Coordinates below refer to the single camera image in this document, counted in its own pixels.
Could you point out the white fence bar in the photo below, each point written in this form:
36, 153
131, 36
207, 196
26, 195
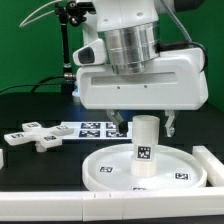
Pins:
213, 167
1, 159
95, 206

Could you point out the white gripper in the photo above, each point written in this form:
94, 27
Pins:
175, 80

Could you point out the white front fence bar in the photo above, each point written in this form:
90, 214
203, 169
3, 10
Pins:
95, 206

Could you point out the black camera on mount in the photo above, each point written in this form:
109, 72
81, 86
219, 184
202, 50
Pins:
77, 11

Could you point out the white right fence bar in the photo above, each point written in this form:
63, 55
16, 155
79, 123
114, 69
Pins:
213, 167

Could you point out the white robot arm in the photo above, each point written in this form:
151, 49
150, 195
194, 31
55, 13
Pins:
138, 56

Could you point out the white cross-shaped table base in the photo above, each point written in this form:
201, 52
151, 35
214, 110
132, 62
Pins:
44, 138

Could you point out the white marker sheet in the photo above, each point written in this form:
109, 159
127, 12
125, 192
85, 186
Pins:
96, 130

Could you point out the white round table top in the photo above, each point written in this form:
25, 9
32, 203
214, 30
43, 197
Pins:
114, 168

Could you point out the white left fence bar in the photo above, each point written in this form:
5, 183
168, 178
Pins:
1, 159

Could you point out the black camera stand pole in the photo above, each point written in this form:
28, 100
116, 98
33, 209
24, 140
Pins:
68, 86

